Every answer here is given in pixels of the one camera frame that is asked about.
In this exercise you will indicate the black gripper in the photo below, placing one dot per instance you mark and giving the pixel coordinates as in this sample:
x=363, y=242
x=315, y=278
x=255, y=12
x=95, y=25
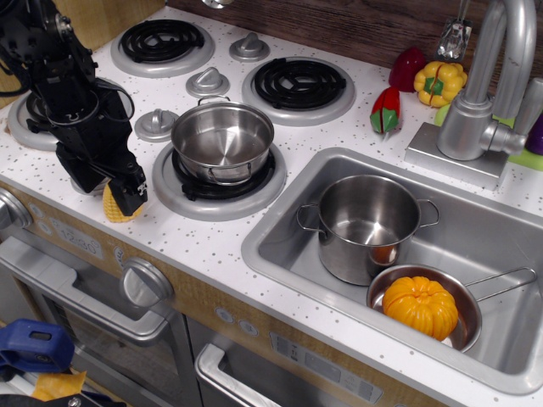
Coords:
x=128, y=183

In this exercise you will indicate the yellow toy corn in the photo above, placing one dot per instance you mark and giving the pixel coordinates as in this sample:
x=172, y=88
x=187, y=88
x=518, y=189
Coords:
x=112, y=211

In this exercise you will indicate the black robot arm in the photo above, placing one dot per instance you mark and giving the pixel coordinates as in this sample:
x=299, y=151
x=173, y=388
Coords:
x=38, y=44

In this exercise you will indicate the front right stove burner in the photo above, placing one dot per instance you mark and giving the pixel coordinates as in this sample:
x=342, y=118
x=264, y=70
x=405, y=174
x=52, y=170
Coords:
x=214, y=200

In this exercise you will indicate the stove burner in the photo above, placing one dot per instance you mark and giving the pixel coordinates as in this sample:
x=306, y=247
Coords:
x=25, y=127
x=214, y=200
x=162, y=48
x=299, y=91

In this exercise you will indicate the front left stove burner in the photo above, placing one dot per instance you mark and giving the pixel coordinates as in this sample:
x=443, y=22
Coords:
x=25, y=127

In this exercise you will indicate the steel pan on stove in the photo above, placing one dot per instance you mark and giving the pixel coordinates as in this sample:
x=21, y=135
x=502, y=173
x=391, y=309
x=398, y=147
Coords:
x=218, y=138

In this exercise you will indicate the back left stove burner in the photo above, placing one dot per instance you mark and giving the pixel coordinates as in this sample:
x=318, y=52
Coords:
x=162, y=48

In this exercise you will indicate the back right stove burner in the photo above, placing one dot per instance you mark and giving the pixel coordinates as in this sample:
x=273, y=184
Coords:
x=299, y=91

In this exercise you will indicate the grey knob front left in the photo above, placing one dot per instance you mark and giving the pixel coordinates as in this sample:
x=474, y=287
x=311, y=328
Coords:
x=96, y=191

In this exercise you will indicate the grey knob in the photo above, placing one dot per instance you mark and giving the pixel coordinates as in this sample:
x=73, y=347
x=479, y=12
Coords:
x=208, y=82
x=155, y=126
x=96, y=191
x=249, y=49

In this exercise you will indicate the oven clock display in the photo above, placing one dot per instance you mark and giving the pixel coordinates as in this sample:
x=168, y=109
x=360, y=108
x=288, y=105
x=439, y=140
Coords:
x=77, y=238

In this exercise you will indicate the grey knob middle left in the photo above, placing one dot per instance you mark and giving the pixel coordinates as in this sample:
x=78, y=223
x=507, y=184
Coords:
x=155, y=126

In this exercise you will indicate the silver dial far left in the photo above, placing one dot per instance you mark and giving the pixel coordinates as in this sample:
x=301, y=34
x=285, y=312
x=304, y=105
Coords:
x=13, y=212

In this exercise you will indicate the silver oven dial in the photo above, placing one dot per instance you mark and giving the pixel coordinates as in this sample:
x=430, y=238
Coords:
x=143, y=284

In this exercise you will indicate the grey knob centre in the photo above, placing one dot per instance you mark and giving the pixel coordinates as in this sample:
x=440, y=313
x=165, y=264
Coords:
x=208, y=82

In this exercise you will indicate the grey knob back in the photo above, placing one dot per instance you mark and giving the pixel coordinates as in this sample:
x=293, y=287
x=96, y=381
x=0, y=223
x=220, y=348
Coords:
x=249, y=49

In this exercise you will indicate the yellow cloth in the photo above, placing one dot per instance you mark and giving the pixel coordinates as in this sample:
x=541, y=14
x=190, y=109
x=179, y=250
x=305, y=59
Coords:
x=51, y=386

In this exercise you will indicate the tall steel pot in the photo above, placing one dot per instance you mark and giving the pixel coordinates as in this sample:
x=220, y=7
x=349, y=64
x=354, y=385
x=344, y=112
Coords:
x=363, y=224

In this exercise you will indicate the red toy chili pepper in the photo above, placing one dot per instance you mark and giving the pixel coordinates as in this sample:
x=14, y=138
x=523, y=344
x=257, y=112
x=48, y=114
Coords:
x=385, y=114

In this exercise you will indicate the right oven control panel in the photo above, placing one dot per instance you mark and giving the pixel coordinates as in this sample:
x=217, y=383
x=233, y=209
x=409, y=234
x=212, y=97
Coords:
x=326, y=369

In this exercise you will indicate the dark red toy pepper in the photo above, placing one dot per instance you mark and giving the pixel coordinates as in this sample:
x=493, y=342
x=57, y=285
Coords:
x=405, y=69

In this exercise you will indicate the orange toy pumpkin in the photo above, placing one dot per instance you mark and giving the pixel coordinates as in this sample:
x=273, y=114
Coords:
x=423, y=305

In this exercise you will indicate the yellow toy bell pepper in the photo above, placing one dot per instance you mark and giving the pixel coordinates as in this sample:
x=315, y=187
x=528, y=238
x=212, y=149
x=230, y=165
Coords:
x=438, y=83

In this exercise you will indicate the small steel saucepan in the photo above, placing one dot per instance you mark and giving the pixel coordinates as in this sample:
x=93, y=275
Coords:
x=469, y=326

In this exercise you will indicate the silver faucet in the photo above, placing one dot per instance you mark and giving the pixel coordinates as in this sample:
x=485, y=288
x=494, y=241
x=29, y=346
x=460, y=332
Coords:
x=490, y=119

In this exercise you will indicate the green toy plate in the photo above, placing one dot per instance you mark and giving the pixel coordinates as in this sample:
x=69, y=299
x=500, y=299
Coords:
x=525, y=158

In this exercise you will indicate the purple toy eggplant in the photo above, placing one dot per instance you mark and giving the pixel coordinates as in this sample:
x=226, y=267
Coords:
x=534, y=142

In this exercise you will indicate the left oven door handle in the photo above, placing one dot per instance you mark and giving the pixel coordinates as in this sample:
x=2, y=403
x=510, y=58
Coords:
x=56, y=281

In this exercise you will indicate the oven door handle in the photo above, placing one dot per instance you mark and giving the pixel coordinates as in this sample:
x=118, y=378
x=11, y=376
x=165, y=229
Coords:
x=207, y=366
x=56, y=281

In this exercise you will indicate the right oven door handle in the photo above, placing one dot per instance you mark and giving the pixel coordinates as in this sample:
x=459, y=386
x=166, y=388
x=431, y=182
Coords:
x=207, y=366

